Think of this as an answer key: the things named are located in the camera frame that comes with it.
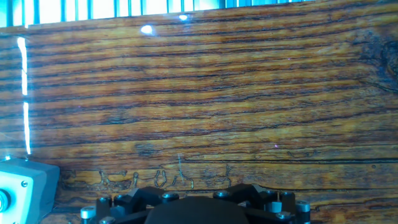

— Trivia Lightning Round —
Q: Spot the brown wooden board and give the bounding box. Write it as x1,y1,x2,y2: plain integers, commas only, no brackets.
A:
0,0,398,224

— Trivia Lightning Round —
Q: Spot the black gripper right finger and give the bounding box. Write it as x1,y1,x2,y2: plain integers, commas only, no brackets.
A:
213,183,312,224

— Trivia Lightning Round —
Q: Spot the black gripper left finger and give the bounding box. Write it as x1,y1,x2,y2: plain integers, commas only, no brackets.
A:
80,185,181,224

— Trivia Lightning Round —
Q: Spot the grey box green push button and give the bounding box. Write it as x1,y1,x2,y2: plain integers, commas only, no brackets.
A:
0,157,60,224

